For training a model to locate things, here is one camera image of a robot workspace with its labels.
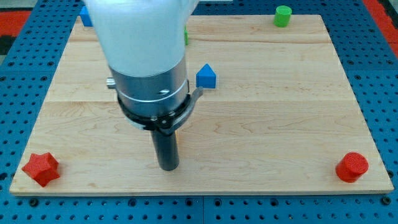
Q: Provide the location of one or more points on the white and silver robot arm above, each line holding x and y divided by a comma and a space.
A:
143, 42

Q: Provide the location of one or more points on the green block behind arm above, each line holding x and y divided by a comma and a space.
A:
186, 36

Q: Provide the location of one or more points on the blue triangular prism block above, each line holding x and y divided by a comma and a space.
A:
206, 77

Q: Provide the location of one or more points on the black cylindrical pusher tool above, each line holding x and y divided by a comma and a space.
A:
166, 149

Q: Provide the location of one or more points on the wooden board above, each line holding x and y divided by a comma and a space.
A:
280, 119

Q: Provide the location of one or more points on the green cylinder block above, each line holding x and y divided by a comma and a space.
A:
282, 16

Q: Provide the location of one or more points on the blue cube block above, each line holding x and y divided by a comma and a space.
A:
85, 17

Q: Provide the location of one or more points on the red cylinder block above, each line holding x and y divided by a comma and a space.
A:
352, 166

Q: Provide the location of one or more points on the red star block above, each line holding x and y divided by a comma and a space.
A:
42, 168

